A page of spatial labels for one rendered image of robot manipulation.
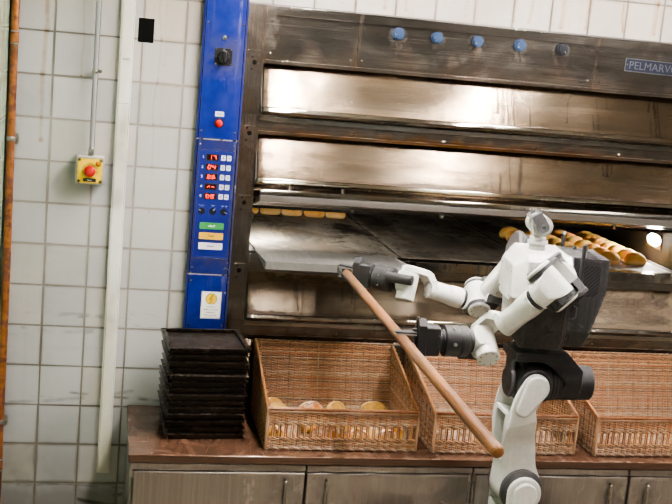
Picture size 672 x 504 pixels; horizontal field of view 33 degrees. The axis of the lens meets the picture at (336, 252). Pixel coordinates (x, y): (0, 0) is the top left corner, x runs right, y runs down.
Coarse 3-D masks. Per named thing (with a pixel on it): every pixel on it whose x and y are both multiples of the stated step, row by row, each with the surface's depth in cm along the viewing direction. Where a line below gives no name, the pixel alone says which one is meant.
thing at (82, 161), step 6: (78, 156) 400; (84, 156) 401; (90, 156) 402; (96, 156) 404; (102, 156) 405; (78, 162) 400; (84, 162) 401; (90, 162) 401; (102, 162) 402; (78, 168) 401; (84, 168) 401; (96, 168) 402; (102, 168) 402; (78, 174) 401; (84, 174) 402; (96, 174) 402; (102, 174) 403; (78, 180) 401; (84, 180) 402; (90, 180) 402; (96, 180) 403; (102, 180) 403
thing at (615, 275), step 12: (252, 252) 427; (408, 264) 439; (420, 264) 440; (432, 264) 440; (444, 264) 441; (456, 264) 442; (468, 264) 443; (480, 264) 445; (492, 264) 448; (612, 276) 456; (624, 276) 457; (636, 276) 458; (648, 276) 459; (660, 276) 460
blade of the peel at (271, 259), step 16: (272, 256) 421; (288, 256) 424; (304, 256) 427; (320, 256) 429; (336, 256) 432; (352, 256) 435; (368, 256) 438; (384, 256) 441; (336, 272) 404; (352, 272) 405
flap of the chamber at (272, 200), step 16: (320, 208) 431; (336, 208) 427; (352, 208) 423; (368, 208) 418; (384, 208) 417; (400, 208) 418; (416, 208) 420; (432, 208) 421; (448, 208) 422; (464, 208) 423; (480, 208) 425; (592, 224) 450; (608, 224) 445; (624, 224) 440; (640, 224) 438; (656, 224) 439
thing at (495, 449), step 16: (368, 304) 350; (384, 320) 329; (400, 336) 311; (416, 352) 295; (432, 368) 281; (432, 384) 276; (448, 384) 270; (448, 400) 261; (464, 416) 249; (480, 432) 238; (496, 448) 230
